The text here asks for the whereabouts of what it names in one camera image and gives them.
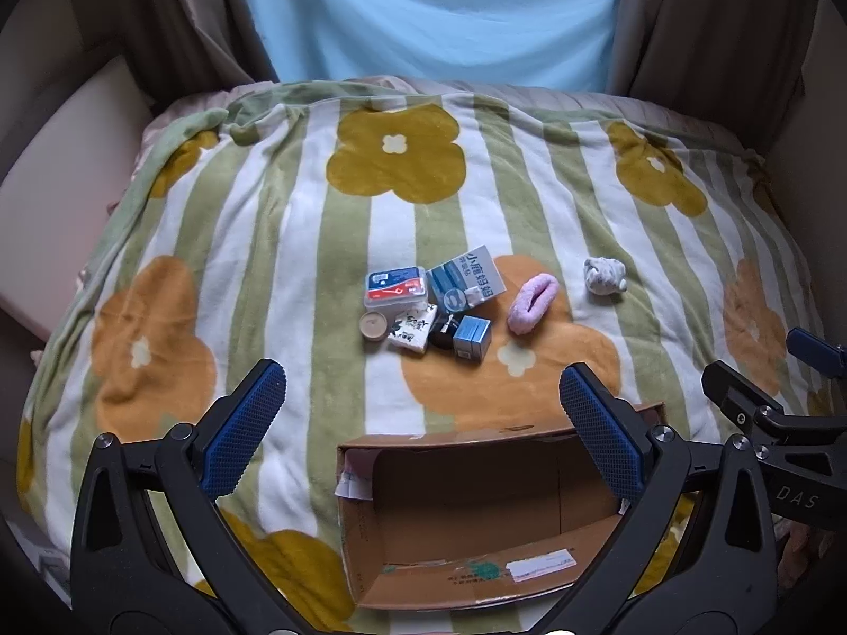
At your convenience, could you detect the small black box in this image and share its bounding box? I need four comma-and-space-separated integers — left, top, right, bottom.
427, 314, 464, 352

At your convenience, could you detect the brown cardboard box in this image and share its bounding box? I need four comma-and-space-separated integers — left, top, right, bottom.
334, 402, 669, 611

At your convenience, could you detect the light blue sheet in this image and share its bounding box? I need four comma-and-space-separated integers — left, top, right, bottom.
225, 0, 631, 92

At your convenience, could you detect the blue and white packet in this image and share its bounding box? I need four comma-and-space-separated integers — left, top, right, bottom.
425, 244, 508, 312

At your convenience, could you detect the striped floral blanket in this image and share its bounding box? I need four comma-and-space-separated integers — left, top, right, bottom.
16, 79, 828, 635

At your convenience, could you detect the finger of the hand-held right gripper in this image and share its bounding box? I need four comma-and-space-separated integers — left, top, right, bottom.
786, 327, 847, 373
701, 360, 798, 434

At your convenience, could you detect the rolled pink sock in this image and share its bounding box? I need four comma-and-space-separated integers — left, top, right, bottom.
507, 273, 560, 334

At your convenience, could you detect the beige curtain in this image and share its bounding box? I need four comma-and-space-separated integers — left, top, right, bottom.
605, 0, 818, 121
129, 0, 280, 110

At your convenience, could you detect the small blue box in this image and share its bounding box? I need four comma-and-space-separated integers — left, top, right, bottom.
453, 315, 494, 364

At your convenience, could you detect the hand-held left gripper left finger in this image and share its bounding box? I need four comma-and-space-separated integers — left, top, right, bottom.
69, 358, 312, 635

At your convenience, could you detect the cream cushion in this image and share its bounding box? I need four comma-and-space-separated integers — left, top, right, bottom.
0, 53, 158, 340

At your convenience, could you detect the white printed tissue pack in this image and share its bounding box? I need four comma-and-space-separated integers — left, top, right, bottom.
387, 304, 439, 359

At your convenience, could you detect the white patterned sock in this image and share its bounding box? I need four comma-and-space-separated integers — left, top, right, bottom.
582, 257, 627, 299

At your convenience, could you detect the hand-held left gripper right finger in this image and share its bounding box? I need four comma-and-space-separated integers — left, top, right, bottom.
529, 362, 786, 635

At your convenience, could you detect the clear plastic floss box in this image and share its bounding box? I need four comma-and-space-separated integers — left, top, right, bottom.
363, 265, 430, 314

